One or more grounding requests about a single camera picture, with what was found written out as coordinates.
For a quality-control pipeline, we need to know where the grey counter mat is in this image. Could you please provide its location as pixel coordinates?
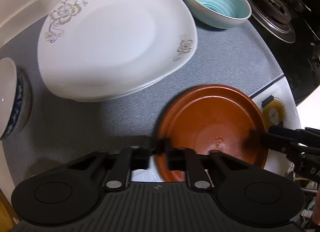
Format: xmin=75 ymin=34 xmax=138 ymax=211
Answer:
xmin=0 ymin=0 xmax=284 ymax=180

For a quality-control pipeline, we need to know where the blue patterned white bowl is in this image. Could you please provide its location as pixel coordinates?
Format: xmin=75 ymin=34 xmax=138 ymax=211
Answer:
xmin=0 ymin=58 xmax=32 ymax=140

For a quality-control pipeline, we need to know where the white floral square plate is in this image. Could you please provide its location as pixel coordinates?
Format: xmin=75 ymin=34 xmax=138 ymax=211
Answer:
xmin=37 ymin=0 xmax=197 ymax=101

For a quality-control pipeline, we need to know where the brown round plate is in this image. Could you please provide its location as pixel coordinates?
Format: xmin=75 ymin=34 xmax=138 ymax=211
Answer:
xmin=157 ymin=84 xmax=268 ymax=168

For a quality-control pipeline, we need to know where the black gas stove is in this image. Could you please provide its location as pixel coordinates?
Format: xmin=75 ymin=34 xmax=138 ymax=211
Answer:
xmin=248 ymin=0 xmax=319 ymax=105

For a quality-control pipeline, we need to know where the teal ribbed bowl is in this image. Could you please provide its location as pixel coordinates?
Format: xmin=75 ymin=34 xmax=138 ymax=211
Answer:
xmin=184 ymin=0 xmax=252 ymax=29

